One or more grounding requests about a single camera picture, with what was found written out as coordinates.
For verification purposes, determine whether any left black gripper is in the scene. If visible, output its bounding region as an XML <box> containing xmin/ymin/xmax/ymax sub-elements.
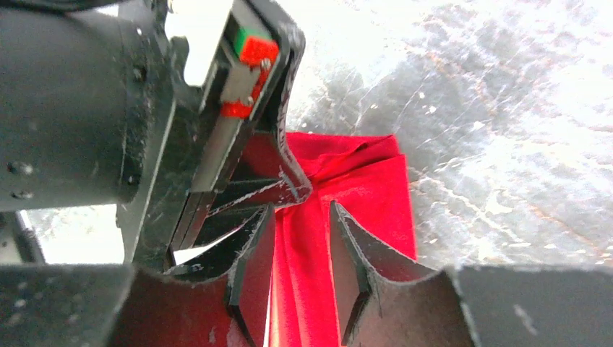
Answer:
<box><xmin>0</xmin><ymin>0</ymin><xmax>293</xmax><ymax>269</ymax></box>

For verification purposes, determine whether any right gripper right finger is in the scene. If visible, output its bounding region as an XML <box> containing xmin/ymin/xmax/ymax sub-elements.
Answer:
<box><xmin>330</xmin><ymin>202</ymin><xmax>612</xmax><ymax>346</ymax></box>

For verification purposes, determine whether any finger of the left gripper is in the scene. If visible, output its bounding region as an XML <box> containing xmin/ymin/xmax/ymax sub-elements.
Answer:
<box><xmin>166</xmin><ymin>205</ymin><xmax>273</xmax><ymax>275</ymax></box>
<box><xmin>210</xmin><ymin>24</ymin><xmax>312</xmax><ymax>213</ymax></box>

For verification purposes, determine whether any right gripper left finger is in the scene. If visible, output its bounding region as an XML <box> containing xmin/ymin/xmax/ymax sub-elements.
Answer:
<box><xmin>1</xmin><ymin>206</ymin><xmax>275</xmax><ymax>346</ymax></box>

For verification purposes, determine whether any red cloth napkin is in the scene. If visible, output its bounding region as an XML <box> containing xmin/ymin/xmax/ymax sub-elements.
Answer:
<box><xmin>265</xmin><ymin>132</ymin><xmax>417</xmax><ymax>346</ymax></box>

